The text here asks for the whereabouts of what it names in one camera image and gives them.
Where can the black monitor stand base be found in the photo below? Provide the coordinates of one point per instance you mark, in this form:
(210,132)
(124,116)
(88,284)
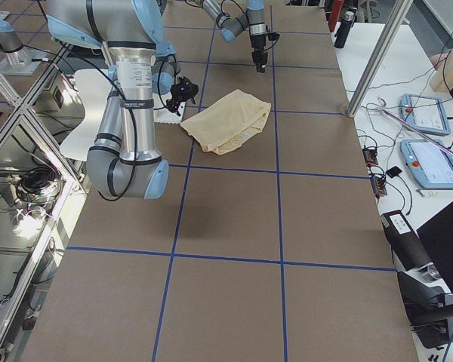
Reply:
(428,304)

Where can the aluminium frame post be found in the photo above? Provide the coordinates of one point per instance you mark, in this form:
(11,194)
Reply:
(391,27)

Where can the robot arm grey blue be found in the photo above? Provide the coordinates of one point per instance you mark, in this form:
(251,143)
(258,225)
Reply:
(250,18)
(124,160)

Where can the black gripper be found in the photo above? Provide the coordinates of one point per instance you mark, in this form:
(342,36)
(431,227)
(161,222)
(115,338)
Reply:
(176,99)
(257,42)

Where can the near blue teach pendant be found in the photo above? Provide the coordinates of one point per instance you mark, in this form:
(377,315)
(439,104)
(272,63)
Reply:
(430,167)

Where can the black insulated bottle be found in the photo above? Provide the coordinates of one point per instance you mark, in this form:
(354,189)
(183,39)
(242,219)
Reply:
(344,28)

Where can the cream long-sleeve printed shirt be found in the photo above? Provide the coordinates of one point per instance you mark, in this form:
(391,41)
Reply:
(229,123)

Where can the black laptop screen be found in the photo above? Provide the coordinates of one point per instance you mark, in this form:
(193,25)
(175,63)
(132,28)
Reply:
(436,235)

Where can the small orange relay board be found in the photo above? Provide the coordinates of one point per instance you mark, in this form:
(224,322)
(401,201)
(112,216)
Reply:
(370,156)

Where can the aluminium frame rail right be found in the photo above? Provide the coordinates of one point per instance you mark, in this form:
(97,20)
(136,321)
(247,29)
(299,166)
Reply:
(35,184)

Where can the far blue teach pendant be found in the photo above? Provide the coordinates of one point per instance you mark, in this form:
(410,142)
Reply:
(426,114)

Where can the black device with white label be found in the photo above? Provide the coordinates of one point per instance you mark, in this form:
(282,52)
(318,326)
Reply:
(407,250)

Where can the blue teach pendant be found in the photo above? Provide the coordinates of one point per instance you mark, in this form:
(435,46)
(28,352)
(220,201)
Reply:
(426,114)
(430,167)

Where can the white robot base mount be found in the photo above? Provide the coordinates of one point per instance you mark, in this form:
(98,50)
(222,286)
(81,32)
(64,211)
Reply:
(164,116)

